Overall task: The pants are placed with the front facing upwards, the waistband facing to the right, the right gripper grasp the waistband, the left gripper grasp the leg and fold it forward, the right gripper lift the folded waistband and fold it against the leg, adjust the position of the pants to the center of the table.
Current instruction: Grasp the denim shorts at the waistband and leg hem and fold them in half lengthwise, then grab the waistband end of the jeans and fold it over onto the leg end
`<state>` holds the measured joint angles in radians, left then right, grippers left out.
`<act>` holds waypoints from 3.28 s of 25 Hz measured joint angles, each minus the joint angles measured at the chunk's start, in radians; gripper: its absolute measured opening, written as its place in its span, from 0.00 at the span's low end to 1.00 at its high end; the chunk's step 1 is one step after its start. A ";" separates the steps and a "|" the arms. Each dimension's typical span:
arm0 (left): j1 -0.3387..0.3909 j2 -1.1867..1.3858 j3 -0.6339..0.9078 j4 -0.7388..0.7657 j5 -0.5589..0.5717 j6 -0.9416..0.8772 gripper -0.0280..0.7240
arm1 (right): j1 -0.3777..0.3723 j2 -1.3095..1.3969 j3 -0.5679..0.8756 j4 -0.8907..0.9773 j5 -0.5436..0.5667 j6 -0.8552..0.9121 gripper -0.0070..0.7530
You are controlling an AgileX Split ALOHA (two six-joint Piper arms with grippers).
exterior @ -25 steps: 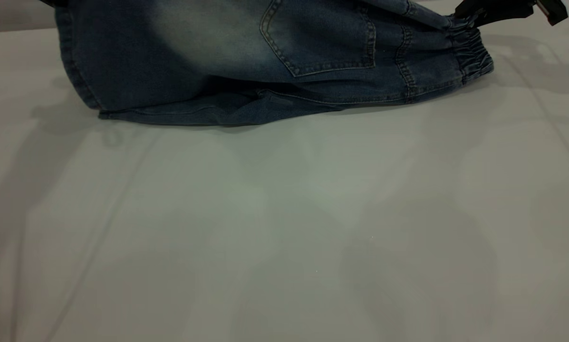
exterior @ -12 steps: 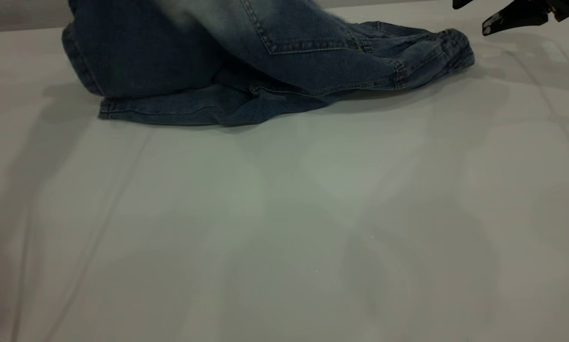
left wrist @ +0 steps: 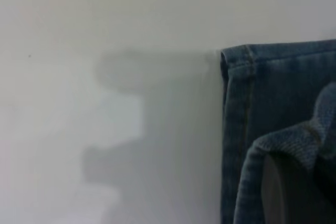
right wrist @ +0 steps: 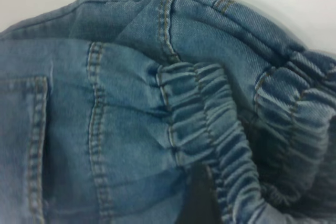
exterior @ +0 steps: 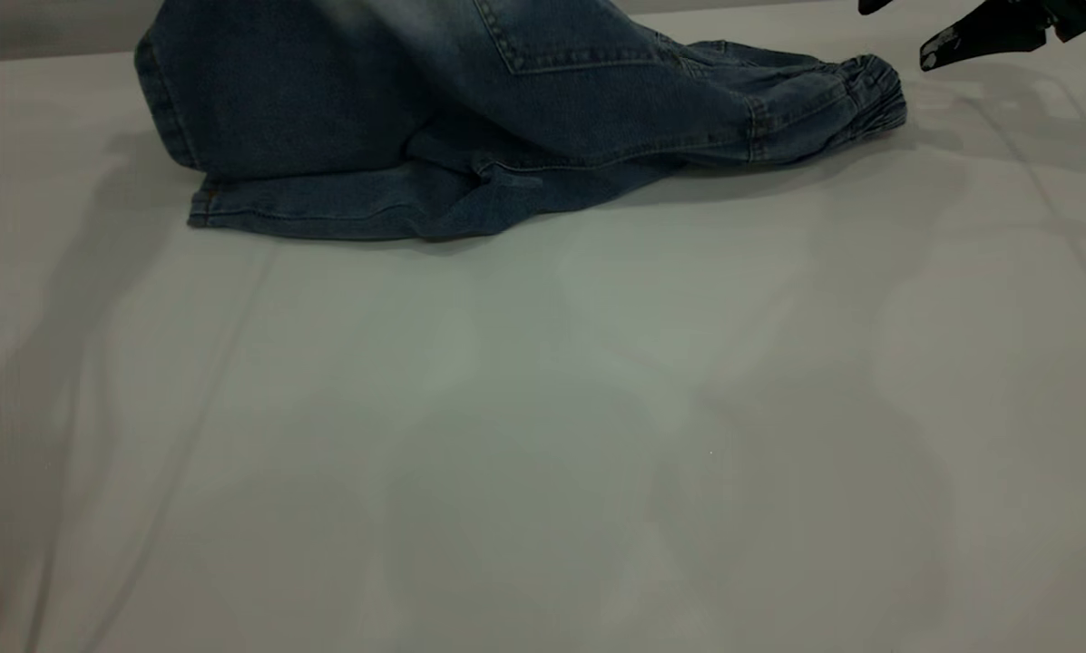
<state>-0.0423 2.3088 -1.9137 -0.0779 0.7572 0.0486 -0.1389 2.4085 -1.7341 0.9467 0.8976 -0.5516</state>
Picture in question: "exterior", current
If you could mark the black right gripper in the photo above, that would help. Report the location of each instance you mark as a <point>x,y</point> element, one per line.
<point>1064,14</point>

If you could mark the blue denim shorts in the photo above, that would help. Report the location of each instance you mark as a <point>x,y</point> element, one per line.
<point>506,118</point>

